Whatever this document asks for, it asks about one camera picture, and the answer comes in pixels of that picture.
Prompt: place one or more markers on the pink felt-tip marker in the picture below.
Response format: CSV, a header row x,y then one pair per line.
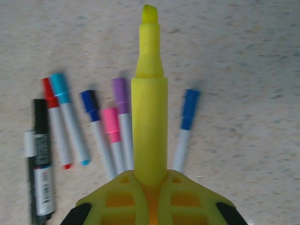
x,y
111,124

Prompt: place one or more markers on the red felt-tip marker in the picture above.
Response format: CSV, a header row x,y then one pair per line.
x,y
58,131

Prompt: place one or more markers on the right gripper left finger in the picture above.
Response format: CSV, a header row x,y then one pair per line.
x,y
112,206

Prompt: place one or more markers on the yellow highlighter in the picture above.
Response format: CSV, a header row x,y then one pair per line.
x,y
150,117

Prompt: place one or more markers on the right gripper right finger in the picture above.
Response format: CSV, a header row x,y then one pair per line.
x,y
192,206

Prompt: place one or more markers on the cyan felt-tip marker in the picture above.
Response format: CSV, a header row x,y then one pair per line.
x,y
70,122

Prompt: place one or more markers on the dark blue felt-tip marker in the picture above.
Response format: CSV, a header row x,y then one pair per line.
x,y
99,131

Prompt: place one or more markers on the purple felt-tip marker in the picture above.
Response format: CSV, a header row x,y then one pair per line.
x,y
120,93

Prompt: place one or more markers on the thick black marker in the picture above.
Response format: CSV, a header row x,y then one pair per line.
x,y
43,152

